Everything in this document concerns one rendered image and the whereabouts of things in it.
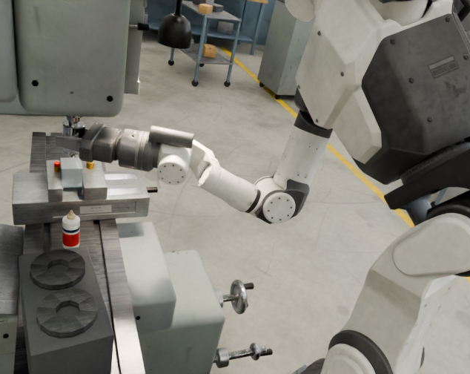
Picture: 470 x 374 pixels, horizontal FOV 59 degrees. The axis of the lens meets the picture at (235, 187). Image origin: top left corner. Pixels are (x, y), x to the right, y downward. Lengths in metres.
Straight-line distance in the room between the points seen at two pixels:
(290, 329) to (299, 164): 1.47
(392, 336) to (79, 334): 0.54
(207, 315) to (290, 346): 1.04
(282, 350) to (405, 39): 1.78
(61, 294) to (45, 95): 0.36
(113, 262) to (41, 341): 0.43
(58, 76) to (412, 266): 0.69
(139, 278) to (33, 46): 0.64
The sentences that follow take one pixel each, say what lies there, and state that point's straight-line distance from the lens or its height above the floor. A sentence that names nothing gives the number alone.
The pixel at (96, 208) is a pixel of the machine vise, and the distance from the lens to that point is 1.21.
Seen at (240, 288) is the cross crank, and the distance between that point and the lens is 1.45.
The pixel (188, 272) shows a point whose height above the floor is 0.73.
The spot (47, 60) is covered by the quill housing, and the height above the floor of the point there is 1.42.
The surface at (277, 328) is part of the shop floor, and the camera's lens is 2.31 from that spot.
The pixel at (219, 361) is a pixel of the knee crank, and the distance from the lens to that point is 1.45.
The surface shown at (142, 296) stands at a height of 0.85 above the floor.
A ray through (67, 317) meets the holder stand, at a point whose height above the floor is 1.11.
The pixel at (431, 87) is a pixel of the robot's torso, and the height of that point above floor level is 1.55.
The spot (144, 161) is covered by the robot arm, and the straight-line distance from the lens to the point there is 0.93.
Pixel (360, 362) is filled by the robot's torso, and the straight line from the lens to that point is 0.87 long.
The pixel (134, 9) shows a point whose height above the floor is 1.51.
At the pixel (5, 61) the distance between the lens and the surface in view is 0.82.
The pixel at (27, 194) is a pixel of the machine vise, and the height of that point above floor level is 1.00.
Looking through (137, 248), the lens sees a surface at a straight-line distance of 1.27.
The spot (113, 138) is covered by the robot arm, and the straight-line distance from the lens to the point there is 0.96.
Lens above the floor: 1.68
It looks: 31 degrees down
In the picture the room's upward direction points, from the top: 14 degrees clockwise
